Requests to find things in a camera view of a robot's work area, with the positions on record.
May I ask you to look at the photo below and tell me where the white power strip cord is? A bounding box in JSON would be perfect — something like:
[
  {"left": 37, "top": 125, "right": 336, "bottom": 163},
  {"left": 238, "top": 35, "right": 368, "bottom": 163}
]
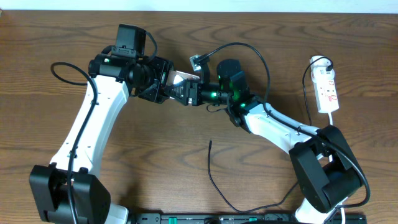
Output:
[{"left": 327, "top": 112, "right": 346, "bottom": 224}]

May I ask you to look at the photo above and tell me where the black charger cable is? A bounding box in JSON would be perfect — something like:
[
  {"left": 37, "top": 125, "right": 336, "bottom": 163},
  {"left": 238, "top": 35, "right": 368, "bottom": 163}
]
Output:
[{"left": 207, "top": 55, "right": 335, "bottom": 214}]

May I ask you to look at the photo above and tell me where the white power strip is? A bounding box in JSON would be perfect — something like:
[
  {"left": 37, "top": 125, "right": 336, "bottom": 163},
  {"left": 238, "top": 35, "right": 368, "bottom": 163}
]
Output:
[{"left": 310, "top": 55, "right": 339, "bottom": 114}]

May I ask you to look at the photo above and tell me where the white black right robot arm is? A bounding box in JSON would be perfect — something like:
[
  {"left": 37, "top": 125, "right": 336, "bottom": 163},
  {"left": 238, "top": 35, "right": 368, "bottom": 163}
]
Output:
[{"left": 164, "top": 57, "right": 370, "bottom": 223}]

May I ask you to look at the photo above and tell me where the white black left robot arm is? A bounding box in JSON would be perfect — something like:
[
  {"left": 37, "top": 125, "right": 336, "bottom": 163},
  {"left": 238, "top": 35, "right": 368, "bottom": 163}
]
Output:
[{"left": 29, "top": 24, "right": 173, "bottom": 224}]

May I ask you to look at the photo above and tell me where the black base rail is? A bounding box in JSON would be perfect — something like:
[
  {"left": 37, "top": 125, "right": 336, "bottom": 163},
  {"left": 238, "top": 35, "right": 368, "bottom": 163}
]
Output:
[{"left": 133, "top": 212, "right": 368, "bottom": 224}]

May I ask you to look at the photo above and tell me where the Galaxy S25 Ultra smartphone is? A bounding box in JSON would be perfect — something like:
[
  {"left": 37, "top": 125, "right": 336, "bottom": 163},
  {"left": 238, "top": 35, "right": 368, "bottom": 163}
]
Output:
[{"left": 165, "top": 70, "right": 200, "bottom": 88}]

